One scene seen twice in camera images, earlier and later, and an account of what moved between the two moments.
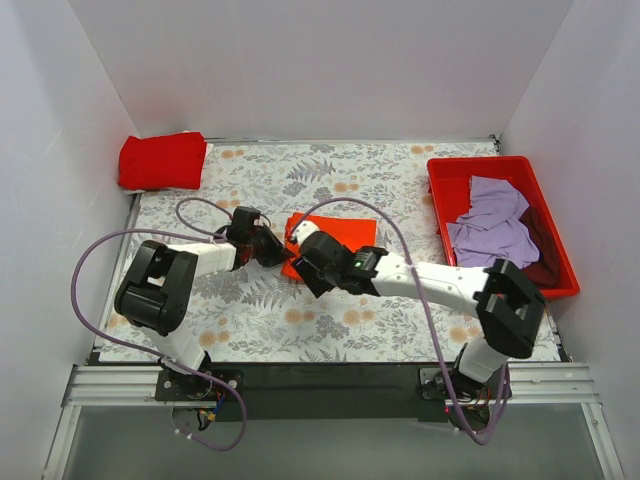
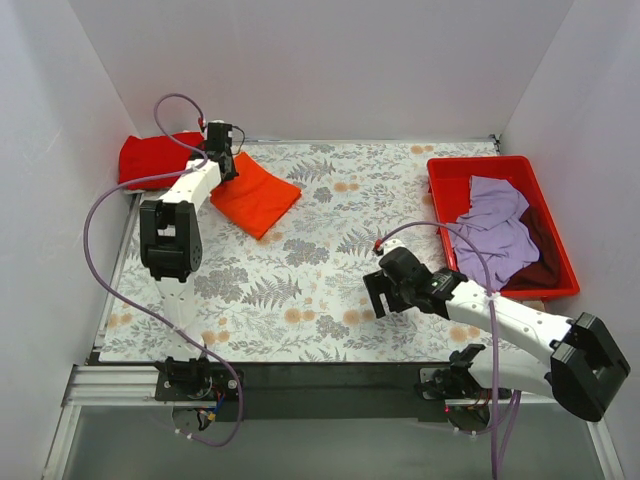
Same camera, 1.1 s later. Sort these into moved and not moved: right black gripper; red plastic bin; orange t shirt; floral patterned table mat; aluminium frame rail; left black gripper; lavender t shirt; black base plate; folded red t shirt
Moved: orange t shirt; right black gripper; left black gripper
Not moved: red plastic bin; folded red t shirt; black base plate; lavender t shirt; floral patterned table mat; aluminium frame rail
